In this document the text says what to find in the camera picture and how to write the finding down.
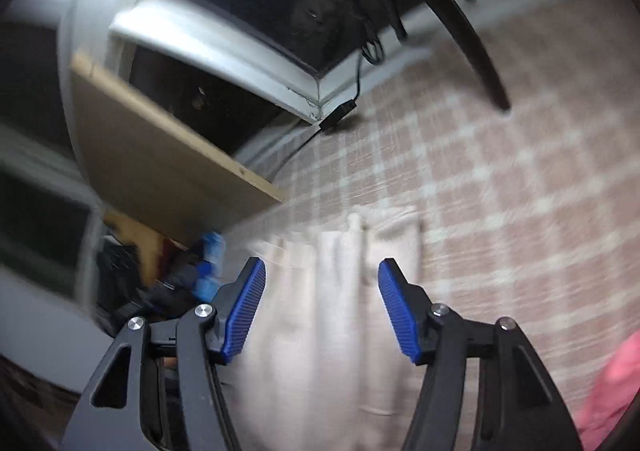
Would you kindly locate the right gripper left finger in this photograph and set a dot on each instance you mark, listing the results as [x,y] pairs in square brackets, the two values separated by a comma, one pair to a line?
[157,387]

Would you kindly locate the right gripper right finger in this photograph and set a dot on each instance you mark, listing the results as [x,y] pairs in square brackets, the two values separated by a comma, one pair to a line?
[518,404]

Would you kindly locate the cream knit sweater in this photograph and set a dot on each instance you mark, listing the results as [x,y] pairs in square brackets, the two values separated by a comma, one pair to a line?
[321,368]

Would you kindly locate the pine wood plank panel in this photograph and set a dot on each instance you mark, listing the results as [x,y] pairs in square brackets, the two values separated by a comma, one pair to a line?
[154,249]

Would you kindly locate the pink garment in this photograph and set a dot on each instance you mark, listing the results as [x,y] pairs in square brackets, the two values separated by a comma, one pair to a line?
[610,395]

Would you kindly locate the blue garment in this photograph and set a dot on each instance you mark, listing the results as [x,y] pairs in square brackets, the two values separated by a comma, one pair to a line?
[209,259]

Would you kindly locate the light wooden board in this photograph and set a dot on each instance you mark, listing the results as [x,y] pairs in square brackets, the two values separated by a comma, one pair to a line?
[147,165]

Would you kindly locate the beige plaid table mat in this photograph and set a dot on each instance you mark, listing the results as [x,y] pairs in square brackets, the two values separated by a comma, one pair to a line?
[532,214]

